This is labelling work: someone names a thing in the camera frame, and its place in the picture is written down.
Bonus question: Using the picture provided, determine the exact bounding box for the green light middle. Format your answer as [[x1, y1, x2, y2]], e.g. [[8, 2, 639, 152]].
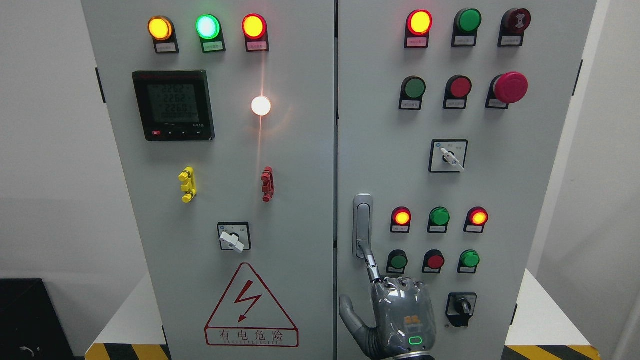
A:
[[427, 206, 451, 234]]

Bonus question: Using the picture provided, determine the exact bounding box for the green push button upper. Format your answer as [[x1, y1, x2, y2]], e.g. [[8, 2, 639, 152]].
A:
[[398, 75, 426, 111]]

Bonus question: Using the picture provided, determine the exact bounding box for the red electric hazard sign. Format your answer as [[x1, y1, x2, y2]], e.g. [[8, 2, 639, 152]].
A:
[[205, 262, 299, 347]]

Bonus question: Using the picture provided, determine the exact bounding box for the red lit light middle right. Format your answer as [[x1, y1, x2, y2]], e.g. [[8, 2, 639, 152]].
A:
[[463, 206, 489, 234]]

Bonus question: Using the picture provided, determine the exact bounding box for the left door selector switch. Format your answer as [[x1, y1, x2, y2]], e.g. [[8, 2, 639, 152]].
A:
[[217, 221, 252, 253]]

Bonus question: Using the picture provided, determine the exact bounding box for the left grey cabinet door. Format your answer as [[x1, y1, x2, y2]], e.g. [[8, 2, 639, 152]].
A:
[[81, 0, 335, 360]]

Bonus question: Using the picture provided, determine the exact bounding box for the white indicator light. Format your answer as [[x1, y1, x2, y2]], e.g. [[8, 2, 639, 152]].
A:
[[250, 95, 272, 117]]

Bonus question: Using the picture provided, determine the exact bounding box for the red indicator light top left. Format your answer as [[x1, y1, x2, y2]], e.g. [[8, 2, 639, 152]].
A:
[[242, 13, 269, 52]]

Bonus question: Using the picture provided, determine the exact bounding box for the black rotary knob switch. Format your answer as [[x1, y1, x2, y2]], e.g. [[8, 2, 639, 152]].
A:
[[445, 292, 478, 328]]

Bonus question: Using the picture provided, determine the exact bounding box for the dark red buzzer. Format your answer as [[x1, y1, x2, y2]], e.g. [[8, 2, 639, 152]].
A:
[[497, 7, 531, 47]]

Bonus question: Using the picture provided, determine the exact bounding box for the red lit light top right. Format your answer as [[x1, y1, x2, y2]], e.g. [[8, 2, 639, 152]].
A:
[[404, 9, 433, 49]]

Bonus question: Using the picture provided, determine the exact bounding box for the yellow indicator light top left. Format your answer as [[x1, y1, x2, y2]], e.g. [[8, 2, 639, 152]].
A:
[[147, 15, 179, 54]]

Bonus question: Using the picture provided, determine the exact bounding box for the upper right selector switch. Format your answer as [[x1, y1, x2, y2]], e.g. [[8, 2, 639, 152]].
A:
[[429, 139, 468, 173]]

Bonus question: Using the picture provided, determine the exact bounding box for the red emergency stop button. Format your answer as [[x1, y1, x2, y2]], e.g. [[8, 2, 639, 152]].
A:
[[485, 71, 529, 110]]

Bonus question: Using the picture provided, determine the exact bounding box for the red terminal connector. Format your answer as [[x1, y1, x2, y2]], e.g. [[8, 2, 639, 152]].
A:
[[260, 166, 275, 203]]

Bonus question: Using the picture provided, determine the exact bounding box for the red lit light middle left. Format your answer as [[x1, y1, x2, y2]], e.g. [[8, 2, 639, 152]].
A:
[[390, 206, 412, 234]]

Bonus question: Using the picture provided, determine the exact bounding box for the red lit light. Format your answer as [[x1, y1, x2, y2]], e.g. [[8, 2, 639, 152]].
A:
[[463, 206, 489, 234], [390, 206, 412, 234], [404, 9, 433, 49]]

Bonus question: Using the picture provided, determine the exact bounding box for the green push button lower left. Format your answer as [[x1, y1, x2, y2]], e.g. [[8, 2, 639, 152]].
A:
[[386, 249, 409, 274]]

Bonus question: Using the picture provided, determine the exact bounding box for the black digital power meter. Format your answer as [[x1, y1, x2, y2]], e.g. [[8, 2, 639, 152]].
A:
[[132, 70, 215, 142]]

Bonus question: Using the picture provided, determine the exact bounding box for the black box lower left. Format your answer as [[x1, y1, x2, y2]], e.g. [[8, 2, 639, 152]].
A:
[[0, 278, 74, 360]]

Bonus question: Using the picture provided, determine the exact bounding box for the green push button lower right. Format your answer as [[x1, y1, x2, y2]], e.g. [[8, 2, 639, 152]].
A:
[[457, 249, 481, 274]]

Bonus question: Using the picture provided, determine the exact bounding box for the green light top right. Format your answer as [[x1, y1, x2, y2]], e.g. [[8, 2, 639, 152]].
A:
[[451, 7, 482, 47]]

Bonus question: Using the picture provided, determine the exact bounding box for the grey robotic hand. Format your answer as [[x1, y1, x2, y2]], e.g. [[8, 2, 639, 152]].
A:
[[339, 241, 437, 360]]

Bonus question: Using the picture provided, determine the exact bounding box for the red push button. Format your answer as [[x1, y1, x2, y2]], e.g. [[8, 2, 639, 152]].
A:
[[422, 249, 445, 274], [442, 74, 473, 110]]

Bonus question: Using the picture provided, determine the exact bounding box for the silver door handle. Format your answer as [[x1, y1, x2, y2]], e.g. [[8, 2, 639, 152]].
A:
[[352, 193, 373, 259]]

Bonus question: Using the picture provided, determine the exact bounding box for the red push button lower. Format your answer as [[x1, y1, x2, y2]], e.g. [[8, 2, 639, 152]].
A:
[[422, 249, 445, 274]]

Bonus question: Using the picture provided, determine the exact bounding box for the red push button upper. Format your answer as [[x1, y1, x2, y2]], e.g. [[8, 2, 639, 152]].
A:
[[442, 74, 473, 110]]

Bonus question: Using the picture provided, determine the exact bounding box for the green indicator light top left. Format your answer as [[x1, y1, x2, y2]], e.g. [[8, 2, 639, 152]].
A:
[[195, 14, 226, 53]]

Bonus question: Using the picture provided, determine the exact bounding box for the yellow terminal connector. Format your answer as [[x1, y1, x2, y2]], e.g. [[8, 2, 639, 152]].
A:
[[178, 166, 198, 204]]

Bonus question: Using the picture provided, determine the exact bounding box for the green push button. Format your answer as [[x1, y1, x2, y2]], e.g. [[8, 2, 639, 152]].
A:
[[398, 75, 426, 111], [457, 249, 481, 274], [386, 249, 409, 274]]

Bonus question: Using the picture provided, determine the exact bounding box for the grey cabinet door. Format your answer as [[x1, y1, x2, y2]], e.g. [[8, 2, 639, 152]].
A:
[[81, 0, 335, 360], [336, 0, 597, 360]]

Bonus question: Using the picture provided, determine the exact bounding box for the white platform with hazard stripes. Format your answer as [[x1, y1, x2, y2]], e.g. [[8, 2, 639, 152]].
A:
[[84, 271, 601, 360]]

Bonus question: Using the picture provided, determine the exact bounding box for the right grey cabinet door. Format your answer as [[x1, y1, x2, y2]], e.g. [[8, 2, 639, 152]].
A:
[[336, 0, 597, 360]]

